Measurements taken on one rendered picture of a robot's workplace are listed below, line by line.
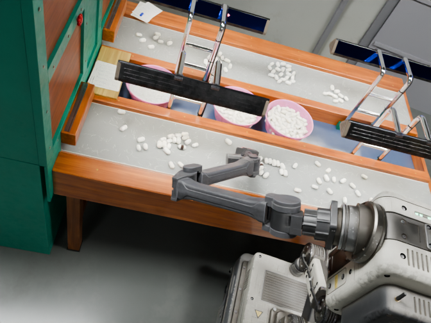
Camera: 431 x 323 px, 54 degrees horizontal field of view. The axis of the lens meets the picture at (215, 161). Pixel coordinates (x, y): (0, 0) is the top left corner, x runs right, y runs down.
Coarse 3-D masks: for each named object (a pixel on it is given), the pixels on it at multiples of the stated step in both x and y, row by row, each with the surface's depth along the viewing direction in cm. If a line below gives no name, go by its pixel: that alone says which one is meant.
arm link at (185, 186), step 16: (176, 176) 132; (192, 176) 137; (176, 192) 131; (192, 192) 128; (208, 192) 125; (224, 192) 124; (224, 208) 123; (240, 208) 119; (256, 208) 117; (288, 208) 111
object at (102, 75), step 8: (96, 64) 203; (104, 64) 204; (112, 64) 206; (96, 72) 200; (104, 72) 201; (112, 72) 203; (88, 80) 196; (96, 80) 197; (104, 80) 198; (112, 80) 200; (112, 88) 197
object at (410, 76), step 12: (408, 60) 217; (384, 72) 205; (408, 72) 210; (372, 84) 211; (408, 84) 208; (372, 96) 217; (384, 96) 218; (396, 96) 216; (360, 108) 226; (384, 108) 224
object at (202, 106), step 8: (184, 56) 171; (216, 64) 174; (176, 72) 166; (216, 72) 171; (208, 80) 187; (216, 80) 168; (216, 88) 167; (176, 96) 195; (168, 104) 200; (200, 104) 199; (200, 112) 202
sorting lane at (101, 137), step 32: (96, 128) 186; (128, 128) 191; (160, 128) 196; (192, 128) 201; (128, 160) 181; (160, 160) 185; (192, 160) 190; (224, 160) 195; (288, 160) 205; (320, 160) 211; (256, 192) 189; (288, 192) 194; (320, 192) 199; (352, 192) 204; (416, 192) 216
